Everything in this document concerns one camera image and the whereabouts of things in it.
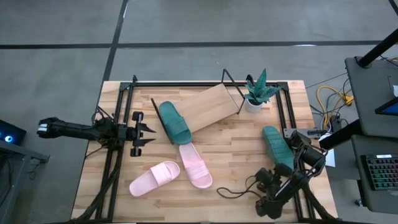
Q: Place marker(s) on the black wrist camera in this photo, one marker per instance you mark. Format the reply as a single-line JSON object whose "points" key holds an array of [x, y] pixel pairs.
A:
{"points": [[269, 210], [107, 129]]}

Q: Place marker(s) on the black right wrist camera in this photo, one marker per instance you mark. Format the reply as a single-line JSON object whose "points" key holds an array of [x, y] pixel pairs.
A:
{"points": [[269, 210]]}

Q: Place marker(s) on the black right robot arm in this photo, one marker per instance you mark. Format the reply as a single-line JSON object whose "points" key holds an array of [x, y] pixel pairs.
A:
{"points": [[312, 157]]}

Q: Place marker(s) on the desk caster wheel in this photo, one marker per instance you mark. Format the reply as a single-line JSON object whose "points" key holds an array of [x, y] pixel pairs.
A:
{"points": [[359, 202]]}

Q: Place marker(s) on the grey desk surface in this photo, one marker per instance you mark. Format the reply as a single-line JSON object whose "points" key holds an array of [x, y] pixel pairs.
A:
{"points": [[379, 199], [370, 102]]}

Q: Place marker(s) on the green plant white pot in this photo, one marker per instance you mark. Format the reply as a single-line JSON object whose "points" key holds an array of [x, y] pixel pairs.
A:
{"points": [[253, 107]]}

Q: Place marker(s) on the grey metal stand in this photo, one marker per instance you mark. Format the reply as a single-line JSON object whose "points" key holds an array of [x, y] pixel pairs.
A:
{"points": [[18, 149]]}

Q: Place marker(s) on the white paper sheet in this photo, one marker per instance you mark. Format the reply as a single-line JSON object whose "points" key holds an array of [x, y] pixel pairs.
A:
{"points": [[330, 158]]}

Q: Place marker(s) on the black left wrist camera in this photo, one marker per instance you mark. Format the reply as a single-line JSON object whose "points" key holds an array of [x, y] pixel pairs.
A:
{"points": [[107, 129]]}

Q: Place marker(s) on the black device blue light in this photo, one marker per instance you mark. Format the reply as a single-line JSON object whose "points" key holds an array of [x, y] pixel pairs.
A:
{"points": [[14, 132]]}

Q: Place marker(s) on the black pole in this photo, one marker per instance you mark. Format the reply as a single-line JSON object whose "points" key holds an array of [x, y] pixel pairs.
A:
{"points": [[379, 48]]}

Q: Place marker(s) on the pink rubber slide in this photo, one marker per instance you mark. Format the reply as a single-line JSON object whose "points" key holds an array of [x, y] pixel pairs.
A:
{"points": [[155, 177], [196, 168]]}

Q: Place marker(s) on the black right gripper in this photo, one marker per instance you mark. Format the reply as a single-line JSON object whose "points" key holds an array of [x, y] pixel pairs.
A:
{"points": [[273, 185]]}

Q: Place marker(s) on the black table rail frame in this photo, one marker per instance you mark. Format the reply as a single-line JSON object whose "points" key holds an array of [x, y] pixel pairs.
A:
{"points": [[174, 84]]}

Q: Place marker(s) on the grey power strip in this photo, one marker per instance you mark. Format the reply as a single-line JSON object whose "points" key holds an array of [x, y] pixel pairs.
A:
{"points": [[335, 123]]}

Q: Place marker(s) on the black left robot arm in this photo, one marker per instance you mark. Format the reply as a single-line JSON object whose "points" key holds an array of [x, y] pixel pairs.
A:
{"points": [[71, 130]]}

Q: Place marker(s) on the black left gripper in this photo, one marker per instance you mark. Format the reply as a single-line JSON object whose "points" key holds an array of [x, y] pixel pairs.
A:
{"points": [[127, 134]]}

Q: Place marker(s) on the backlit black keyboard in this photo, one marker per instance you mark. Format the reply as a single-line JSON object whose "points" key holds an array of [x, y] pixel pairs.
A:
{"points": [[382, 172]]}

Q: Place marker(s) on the blue-lit screen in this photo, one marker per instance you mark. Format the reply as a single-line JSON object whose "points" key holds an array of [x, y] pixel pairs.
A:
{"points": [[391, 109]]}

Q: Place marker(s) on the black diagonal beam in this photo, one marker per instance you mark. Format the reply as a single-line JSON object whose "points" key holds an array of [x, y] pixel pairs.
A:
{"points": [[342, 135]]}

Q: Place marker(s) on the wooden shelf black frame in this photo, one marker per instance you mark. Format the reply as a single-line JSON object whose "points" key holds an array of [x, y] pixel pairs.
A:
{"points": [[208, 105]]}

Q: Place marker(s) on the green rubber slide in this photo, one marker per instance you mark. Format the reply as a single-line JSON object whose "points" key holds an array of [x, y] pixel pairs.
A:
{"points": [[276, 146], [175, 124]]}

